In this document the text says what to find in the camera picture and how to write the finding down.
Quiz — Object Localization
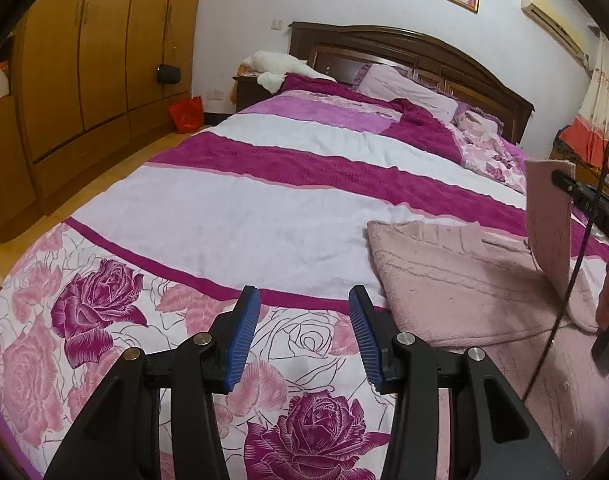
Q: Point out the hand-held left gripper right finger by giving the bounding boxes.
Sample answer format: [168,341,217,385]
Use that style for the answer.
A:
[349,285,570,480]

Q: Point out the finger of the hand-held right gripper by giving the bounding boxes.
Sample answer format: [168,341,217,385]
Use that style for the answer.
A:
[551,169,609,252]

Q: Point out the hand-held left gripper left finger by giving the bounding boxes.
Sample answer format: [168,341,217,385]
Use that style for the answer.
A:
[44,285,261,480]

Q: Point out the pink knitted sweater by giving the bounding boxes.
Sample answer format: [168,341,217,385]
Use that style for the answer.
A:
[367,159,609,480]

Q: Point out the cream and orange curtain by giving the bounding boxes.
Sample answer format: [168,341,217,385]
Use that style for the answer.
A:
[559,30,609,166]

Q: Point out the purple floral quilt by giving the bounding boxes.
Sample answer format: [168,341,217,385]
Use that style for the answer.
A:
[462,130,530,196]

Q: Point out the ruffled lilac pillow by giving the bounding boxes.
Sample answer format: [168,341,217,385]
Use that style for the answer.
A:
[452,102,505,136]

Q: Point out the bed with floral striped cover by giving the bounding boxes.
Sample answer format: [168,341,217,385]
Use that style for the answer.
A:
[0,72,609,480]

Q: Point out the dark wooden headboard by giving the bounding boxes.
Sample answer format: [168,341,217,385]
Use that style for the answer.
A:
[288,21,535,148]

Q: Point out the light purple pillow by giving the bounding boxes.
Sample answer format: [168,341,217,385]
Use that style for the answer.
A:
[357,64,460,121]

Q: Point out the red bag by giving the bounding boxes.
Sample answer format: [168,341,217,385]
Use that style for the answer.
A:
[168,96,205,135]

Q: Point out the dark wooden nightstand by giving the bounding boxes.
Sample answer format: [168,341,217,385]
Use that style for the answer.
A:
[233,74,285,113]

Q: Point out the white cloth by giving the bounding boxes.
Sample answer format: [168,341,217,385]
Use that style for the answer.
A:
[242,51,335,93]

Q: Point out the wooden wardrobe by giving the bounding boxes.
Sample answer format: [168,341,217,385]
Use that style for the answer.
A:
[0,0,208,246]

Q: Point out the black cable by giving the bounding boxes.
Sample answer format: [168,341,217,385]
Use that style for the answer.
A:
[522,134,609,403]

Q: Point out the wall air conditioner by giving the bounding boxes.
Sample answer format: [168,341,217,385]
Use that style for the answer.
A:
[521,0,588,61]

